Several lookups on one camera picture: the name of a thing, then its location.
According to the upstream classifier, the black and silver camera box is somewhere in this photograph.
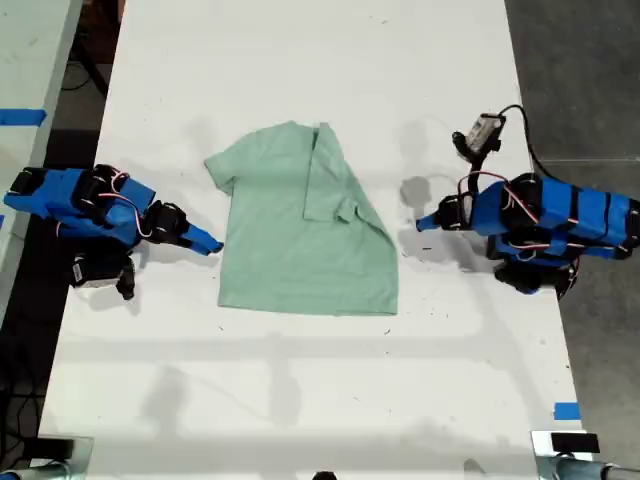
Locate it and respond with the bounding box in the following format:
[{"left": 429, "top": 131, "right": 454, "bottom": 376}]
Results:
[{"left": 465, "top": 112, "right": 507, "bottom": 155}]

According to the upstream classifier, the black box on clear plate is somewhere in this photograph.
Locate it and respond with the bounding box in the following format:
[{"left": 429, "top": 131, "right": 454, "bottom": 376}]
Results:
[{"left": 27, "top": 435, "right": 96, "bottom": 471}]

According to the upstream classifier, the black camera box with label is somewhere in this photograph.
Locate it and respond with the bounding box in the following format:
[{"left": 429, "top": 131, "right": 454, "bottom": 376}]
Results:
[{"left": 68, "top": 253, "right": 126, "bottom": 291}]

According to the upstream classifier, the white side table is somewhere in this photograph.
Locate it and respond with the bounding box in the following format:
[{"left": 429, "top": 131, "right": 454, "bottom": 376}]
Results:
[{"left": 0, "top": 0, "right": 85, "bottom": 321}]

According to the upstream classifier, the short blue tape strip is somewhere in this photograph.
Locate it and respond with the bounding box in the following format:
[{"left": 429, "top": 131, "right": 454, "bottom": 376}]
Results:
[{"left": 553, "top": 400, "right": 583, "bottom": 422}]

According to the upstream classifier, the short black camera stalk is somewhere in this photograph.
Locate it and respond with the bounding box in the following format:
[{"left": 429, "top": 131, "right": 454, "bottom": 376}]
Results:
[{"left": 114, "top": 255, "right": 137, "bottom": 302}]

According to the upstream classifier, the pale green T-shirt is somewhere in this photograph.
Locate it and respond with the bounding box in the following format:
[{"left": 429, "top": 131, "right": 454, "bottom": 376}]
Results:
[{"left": 203, "top": 119, "right": 400, "bottom": 318}]

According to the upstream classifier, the black box on white bracket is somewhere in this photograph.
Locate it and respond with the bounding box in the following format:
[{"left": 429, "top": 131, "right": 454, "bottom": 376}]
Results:
[{"left": 530, "top": 429, "right": 601, "bottom": 459}]

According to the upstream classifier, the black floor cable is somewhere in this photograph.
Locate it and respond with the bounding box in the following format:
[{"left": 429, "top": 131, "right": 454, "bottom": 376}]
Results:
[{"left": 62, "top": 57, "right": 104, "bottom": 94}]

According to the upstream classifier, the grey metal clamp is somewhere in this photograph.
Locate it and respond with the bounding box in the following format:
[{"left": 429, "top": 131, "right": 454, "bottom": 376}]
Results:
[
  {"left": 0, "top": 460, "right": 91, "bottom": 480},
  {"left": 537, "top": 455, "right": 640, "bottom": 480}
]

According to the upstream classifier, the long blue tape strip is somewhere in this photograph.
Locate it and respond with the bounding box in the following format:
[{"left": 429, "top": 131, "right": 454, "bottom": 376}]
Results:
[{"left": 0, "top": 107, "right": 49, "bottom": 127}]

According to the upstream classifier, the curved black camera stalk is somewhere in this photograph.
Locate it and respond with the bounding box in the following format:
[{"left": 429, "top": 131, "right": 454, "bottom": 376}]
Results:
[{"left": 451, "top": 130, "right": 494, "bottom": 201}]

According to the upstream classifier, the black camera cable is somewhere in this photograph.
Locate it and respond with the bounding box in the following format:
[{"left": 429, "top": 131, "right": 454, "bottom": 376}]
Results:
[{"left": 497, "top": 103, "right": 564, "bottom": 182}]

